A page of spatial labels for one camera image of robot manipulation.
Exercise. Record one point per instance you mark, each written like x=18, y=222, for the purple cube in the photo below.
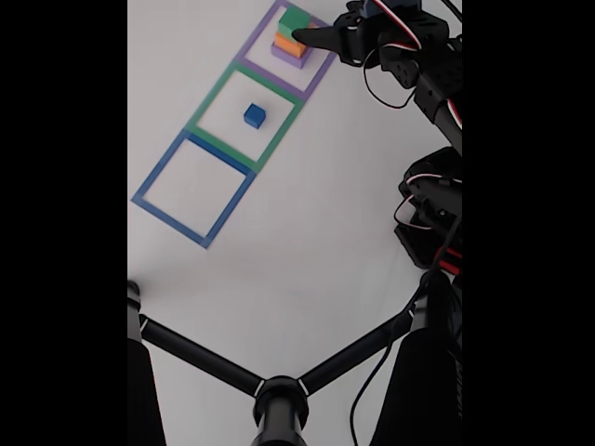
x=288, y=60

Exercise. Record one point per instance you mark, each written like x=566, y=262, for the black tripod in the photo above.
x=279, y=409

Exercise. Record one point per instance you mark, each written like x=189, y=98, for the green cube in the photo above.
x=293, y=18

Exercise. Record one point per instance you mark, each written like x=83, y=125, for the red clamp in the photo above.
x=450, y=262

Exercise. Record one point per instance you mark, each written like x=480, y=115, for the gripper camera board, blue mount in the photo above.
x=400, y=3

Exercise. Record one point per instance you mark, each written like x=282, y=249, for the blue tape square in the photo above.
x=153, y=174

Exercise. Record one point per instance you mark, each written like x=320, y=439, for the orange cube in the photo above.
x=286, y=44

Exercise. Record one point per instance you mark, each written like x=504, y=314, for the green tape square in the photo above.
x=209, y=97

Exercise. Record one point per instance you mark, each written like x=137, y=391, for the small blue cube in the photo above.
x=255, y=114

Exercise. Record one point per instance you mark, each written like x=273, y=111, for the purple tape square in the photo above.
x=253, y=42

